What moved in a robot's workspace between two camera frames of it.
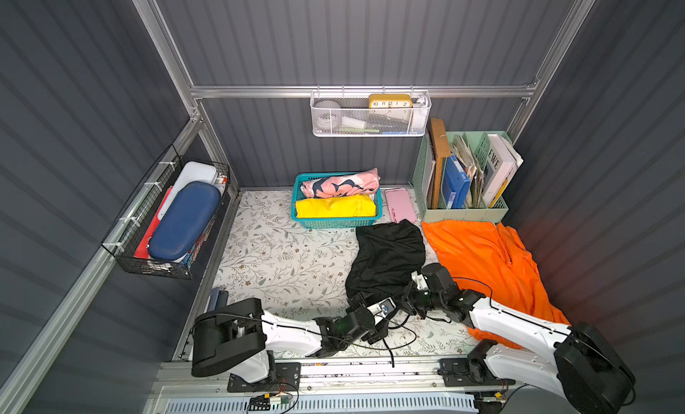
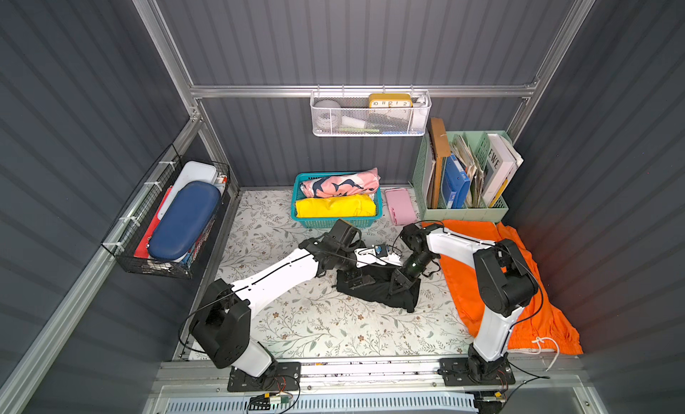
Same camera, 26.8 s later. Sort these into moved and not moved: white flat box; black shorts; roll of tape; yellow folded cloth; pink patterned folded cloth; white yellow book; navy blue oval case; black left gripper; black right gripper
Moved: black shorts; black left gripper; black right gripper
Not moved: pink patterned folded cloth; navy blue oval case; roll of tape; white yellow book; white flat box; yellow folded cloth
